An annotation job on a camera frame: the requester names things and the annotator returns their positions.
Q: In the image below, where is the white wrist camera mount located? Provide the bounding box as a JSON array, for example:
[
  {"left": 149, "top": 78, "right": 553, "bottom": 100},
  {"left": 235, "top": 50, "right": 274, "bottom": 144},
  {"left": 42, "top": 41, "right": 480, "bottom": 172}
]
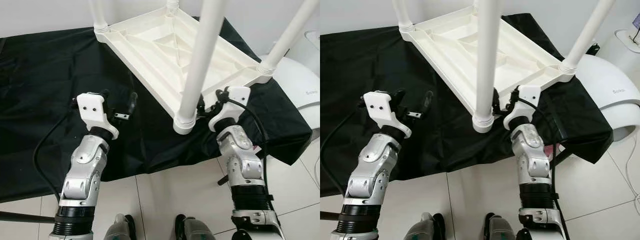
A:
[
  {"left": 207, "top": 86, "right": 252, "bottom": 132},
  {"left": 502, "top": 84, "right": 542, "bottom": 131},
  {"left": 76, "top": 92, "right": 120, "bottom": 141},
  {"left": 363, "top": 91, "right": 412, "bottom": 139}
]

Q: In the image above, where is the white cylindrical appliance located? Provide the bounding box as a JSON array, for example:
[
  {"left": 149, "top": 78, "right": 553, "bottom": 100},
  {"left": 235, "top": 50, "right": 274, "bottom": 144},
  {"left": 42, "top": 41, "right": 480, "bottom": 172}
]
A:
[{"left": 302, "top": 30, "right": 320, "bottom": 68}]

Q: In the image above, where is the white plastic table top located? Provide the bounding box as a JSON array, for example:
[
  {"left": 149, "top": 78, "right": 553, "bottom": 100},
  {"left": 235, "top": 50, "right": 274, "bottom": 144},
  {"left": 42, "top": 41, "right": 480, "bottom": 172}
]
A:
[
  {"left": 95, "top": 7, "right": 273, "bottom": 121},
  {"left": 400, "top": 6, "right": 577, "bottom": 121}
]

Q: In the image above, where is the grey robot right leg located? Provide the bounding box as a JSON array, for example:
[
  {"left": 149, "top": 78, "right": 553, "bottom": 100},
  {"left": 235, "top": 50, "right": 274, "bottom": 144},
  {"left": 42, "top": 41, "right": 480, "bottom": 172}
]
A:
[
  {"left": 175, "top": 215, "right": 216, "bottom": 240},
  {"left": 483, "top": 213, "right": 518, "bottom": 240}
]

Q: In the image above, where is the black tablecloth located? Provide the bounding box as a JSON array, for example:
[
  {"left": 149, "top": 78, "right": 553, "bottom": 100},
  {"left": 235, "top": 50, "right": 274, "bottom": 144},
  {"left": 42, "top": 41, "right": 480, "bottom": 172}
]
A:
[
  {"left": 0, "top": 17, "right": 313, "bottom": 203},
  {"left": 320, "top": 12, "right": 615, "bottom": 198}
]

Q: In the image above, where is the white floor cable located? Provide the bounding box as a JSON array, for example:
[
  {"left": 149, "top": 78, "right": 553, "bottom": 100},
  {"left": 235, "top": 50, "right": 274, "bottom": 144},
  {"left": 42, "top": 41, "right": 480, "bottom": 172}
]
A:
[{"left": 620, "top": 150, "right": 640, "bottom": 206}]

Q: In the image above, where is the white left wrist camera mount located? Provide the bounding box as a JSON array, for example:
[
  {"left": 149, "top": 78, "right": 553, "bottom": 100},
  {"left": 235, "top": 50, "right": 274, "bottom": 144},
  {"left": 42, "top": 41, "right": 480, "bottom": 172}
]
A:
[
  {"left": 363, "top": 91, "right": 412, "bottom": 139},
  {"left": 76, "top": 92, "right": 120, "bottom": 141}
]

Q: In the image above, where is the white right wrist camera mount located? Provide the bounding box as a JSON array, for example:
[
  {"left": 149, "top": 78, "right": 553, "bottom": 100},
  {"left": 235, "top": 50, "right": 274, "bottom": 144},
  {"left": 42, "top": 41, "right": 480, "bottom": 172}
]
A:
[
  {"left": 207, "top": 86, "right": 252, "bottom": 132},
  {"left": 502, "top": 84, "right": 542, "bottom": 131}
]

